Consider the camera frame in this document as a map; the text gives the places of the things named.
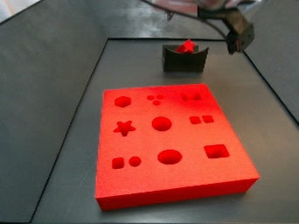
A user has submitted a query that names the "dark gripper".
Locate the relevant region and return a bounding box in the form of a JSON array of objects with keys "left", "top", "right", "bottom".
[{"left": 223, "top": 10, "right": 255, "bottom": 54}]

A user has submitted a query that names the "red foam shape board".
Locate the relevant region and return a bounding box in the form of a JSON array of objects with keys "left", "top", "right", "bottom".
[{"left": 96, "top": 84, "right": 259, "bottom": 210}]

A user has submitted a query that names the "red star-shaped bar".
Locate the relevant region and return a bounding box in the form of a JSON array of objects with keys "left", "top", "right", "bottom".
[{"left": 175, "top": 39, "right": 195, "bottom": 53}]

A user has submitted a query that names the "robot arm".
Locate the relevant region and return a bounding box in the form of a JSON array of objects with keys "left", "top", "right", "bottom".
[{"left": 140, "top": 0, "right": 266, "bottom": 54}]

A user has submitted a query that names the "black curved fixture block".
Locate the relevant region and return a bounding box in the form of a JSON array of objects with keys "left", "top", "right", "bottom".
[{"left": 163, "top": 45, "right": 210, "bottom": 73}]

